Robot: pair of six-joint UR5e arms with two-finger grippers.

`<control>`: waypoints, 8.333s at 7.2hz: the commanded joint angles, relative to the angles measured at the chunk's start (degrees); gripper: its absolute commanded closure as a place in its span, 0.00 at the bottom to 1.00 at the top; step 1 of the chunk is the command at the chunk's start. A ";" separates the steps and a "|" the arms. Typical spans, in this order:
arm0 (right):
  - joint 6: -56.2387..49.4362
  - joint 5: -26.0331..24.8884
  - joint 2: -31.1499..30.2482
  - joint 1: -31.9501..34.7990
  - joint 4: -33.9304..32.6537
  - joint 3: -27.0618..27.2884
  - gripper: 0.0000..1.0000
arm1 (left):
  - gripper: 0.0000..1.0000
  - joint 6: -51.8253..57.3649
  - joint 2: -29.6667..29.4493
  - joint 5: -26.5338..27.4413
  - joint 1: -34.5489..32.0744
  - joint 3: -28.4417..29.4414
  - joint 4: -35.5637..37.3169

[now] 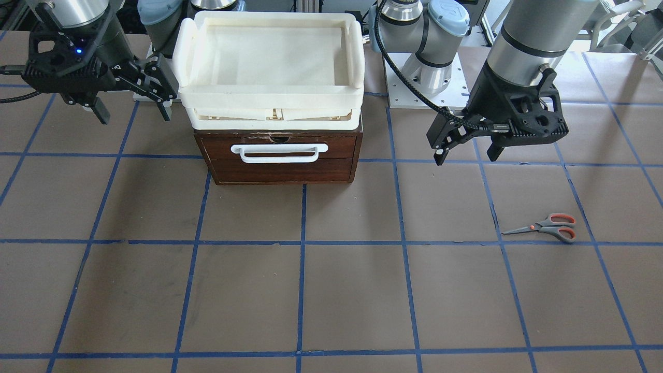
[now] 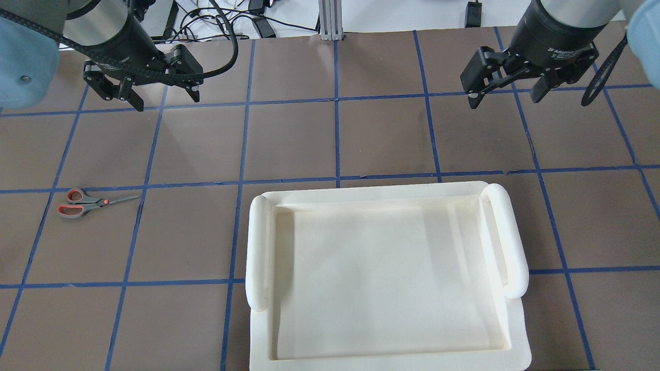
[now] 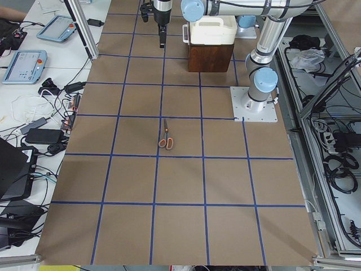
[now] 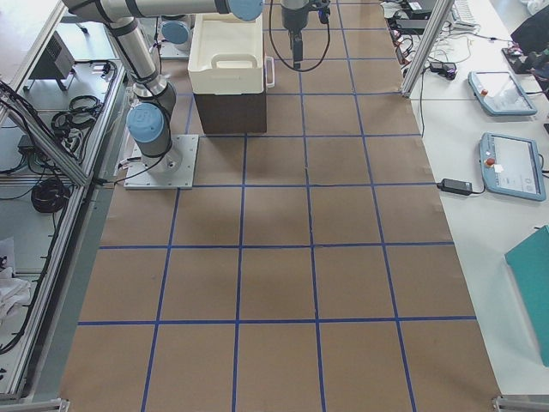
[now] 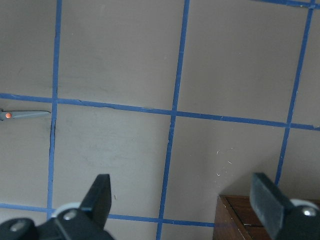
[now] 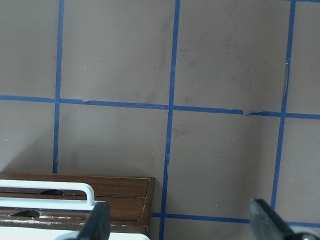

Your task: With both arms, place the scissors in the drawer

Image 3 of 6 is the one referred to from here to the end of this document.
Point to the black power adapter brick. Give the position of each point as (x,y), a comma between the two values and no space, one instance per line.
(44,136)

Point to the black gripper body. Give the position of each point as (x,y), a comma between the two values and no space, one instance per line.
(162,16)

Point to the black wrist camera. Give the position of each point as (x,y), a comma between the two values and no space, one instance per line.
(146,8)

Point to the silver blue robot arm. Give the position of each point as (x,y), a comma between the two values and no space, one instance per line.
(278,14)
(163,6)

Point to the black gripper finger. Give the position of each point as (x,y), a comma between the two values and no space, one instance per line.
(162,35)

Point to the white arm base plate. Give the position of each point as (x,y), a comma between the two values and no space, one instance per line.
(246,33)
(247,110)

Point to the brown wooden drawer cabinet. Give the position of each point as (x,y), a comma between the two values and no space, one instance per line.
(209,58)

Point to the black small power adapter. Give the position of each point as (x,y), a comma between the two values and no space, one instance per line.
(95,22)

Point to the aluminium frame post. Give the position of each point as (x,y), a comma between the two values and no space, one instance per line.
(76,12)

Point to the blue teach pendant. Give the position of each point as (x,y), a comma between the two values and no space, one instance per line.
(58,29)
(25,67)

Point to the crumpled white cloth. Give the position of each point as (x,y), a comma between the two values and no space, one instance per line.
(308,60)

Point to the near blue teach pendant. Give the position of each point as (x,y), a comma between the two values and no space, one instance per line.
(25,67)

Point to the far blue teach pendant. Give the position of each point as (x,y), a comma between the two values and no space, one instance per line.
(58,29)

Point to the orange grey scissors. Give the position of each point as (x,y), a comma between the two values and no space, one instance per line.
(167,141)

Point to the white plastic storage box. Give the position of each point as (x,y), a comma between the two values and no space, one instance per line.
(210,30)

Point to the black laptop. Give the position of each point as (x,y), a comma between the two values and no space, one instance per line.
(17,168)

